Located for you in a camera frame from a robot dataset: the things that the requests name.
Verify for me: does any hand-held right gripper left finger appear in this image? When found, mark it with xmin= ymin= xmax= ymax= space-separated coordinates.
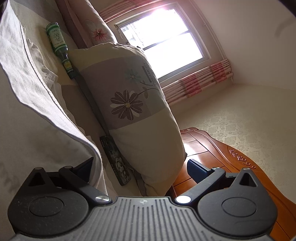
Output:
xmin=28 ymin=157 xmax=111 ymax=207

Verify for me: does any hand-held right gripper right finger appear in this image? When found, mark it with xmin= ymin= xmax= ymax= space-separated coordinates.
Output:
xmin=174 ymin=159 xmax=257 ymax=205

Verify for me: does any white printed t-shirt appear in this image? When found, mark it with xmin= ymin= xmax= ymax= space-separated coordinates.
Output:
xmin=0 ymin=0 xmax=109 ymax=241

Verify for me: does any phone in cartoon case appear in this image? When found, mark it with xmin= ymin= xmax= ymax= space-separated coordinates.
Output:
xmin=99 ymin=136 xmax=132 ymax=186

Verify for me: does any wooden headboard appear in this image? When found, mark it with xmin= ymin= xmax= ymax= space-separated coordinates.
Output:
xmin=166 ymin=127 xmax=296 ymax=241

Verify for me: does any floral patchwork pillow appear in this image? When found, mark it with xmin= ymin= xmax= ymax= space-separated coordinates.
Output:
xmin=67 ymin=43 xmax=186 ymax=196

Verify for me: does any window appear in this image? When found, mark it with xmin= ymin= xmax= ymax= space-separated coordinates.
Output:
xmin=113 ymin=2 xmax=212 ymax=82

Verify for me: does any green glass bottle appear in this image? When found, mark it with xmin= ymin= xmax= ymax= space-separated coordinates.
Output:
xmin=46 ymin=22 xmax=78 ymax=80

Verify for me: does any folded pink floral quilt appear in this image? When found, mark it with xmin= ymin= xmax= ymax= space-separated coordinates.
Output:
xmin=55 ymin=0 xmax=118 ymax=49

